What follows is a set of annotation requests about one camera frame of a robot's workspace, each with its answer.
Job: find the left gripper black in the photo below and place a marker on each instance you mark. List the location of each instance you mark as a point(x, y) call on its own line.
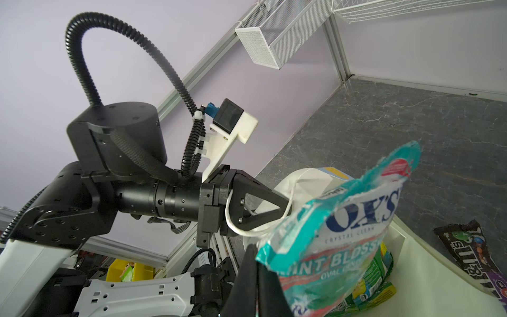
point(213, 196)

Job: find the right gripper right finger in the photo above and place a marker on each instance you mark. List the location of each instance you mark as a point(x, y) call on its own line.
point(271, 299)

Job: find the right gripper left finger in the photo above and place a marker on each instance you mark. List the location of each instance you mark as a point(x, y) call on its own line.
point(242, 302)

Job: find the Fox's mint blossom candy bag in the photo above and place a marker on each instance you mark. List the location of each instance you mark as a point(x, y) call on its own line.
point(321, 251)

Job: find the illustrated paper gift bag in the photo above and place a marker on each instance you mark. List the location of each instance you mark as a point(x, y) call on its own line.
point(427, 283)

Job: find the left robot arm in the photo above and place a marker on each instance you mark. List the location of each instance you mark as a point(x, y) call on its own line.
point(121, 168)

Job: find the white mesh box basket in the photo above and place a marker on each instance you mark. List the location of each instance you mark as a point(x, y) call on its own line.
point(273, 31)

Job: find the purple M&M's packet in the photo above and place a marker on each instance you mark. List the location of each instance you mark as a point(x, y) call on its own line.
point(468, 247)

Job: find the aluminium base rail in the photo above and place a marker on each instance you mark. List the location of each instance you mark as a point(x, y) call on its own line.
point(187, 248)

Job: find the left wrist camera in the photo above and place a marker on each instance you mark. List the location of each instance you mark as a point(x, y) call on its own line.
point(230, 123)

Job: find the long white wire basket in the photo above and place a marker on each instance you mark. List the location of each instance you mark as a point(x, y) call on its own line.
point(358, 11)

